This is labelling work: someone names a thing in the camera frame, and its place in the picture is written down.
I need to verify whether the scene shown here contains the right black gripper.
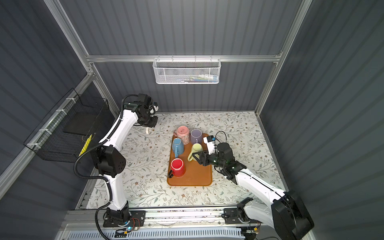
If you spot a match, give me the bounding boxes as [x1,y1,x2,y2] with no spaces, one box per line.
[193,149,226,170]

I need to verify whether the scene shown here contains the light green mug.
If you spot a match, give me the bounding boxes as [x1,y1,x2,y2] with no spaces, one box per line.
[188,143,204,162]

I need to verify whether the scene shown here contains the red mug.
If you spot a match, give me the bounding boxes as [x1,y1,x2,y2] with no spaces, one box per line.
[168,158,186,178]

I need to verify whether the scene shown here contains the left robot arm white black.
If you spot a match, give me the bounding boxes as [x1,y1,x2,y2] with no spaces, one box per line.
[91,94,159,223]

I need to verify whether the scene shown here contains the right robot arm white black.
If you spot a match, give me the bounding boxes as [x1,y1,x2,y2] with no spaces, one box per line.
[191,143,315,240]

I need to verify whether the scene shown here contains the purple mug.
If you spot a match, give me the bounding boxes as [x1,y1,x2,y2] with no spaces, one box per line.
[190,129,203,144]

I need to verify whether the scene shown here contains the blue textured mug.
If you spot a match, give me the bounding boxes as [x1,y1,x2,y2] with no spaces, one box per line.
[172,138,184,158]

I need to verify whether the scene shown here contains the pink ghost pattern mug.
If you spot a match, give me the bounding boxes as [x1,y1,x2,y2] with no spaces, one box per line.
[174,126,191,145]

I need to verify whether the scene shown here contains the orange plastic tray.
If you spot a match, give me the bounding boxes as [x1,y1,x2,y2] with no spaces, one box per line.
[167,143,213,187]

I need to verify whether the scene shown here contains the pens in white basket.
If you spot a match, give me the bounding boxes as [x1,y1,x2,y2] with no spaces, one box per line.
[176,74,219,84]

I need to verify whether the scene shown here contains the white wire basket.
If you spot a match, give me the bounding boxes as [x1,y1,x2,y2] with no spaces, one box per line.
[153,59,222,85]

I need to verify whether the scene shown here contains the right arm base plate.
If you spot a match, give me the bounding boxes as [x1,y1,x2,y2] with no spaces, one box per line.
[221,208,262,225]

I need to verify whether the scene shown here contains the black wire basket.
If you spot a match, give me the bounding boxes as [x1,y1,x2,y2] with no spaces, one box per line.
[24,89,113,163]

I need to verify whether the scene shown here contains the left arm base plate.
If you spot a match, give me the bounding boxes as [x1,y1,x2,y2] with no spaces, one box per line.
[103,211,147,228]

